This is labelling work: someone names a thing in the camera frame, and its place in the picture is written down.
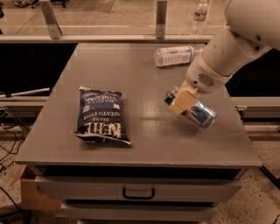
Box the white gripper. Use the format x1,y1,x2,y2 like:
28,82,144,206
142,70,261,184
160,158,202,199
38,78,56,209
169,52,230,115

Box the blue silver drink can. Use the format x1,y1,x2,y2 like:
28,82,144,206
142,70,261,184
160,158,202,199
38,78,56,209
163,85,218,130

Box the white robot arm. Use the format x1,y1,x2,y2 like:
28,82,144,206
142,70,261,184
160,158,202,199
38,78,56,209
169,0,280,115

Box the lying clear plastic bottle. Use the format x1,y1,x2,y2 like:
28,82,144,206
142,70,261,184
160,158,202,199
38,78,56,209
154,45,201,67

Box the upright clear water bottle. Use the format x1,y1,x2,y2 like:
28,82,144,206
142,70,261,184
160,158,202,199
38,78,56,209
191,0,208,38

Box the dark blue potato chips bag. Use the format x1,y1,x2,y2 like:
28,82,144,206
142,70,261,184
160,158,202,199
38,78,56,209
73,86,131,145

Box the grey lower drawer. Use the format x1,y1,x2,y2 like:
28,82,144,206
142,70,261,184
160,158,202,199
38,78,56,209
61,204,217,222

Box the grey drawer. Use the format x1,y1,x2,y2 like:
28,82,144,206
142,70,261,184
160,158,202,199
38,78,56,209
61,204,217,222
35,176,241,203

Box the grey upper drawer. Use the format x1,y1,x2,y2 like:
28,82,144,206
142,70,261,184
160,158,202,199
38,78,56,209
35,176,241,203

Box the white rod with black tip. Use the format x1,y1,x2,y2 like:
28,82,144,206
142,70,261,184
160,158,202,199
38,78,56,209
0,87,53,98

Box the brown cardboard box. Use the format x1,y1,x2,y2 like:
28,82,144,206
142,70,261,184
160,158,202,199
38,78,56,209
10,165,61,210

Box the metal railing frame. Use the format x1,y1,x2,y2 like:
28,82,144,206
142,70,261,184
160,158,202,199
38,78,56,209
0,0,223,43

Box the black drawer handle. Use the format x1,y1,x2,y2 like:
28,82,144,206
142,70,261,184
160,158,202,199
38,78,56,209
122,187,156,200

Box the black floor cables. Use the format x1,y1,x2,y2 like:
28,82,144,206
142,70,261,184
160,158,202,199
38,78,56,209
0,108,30,224

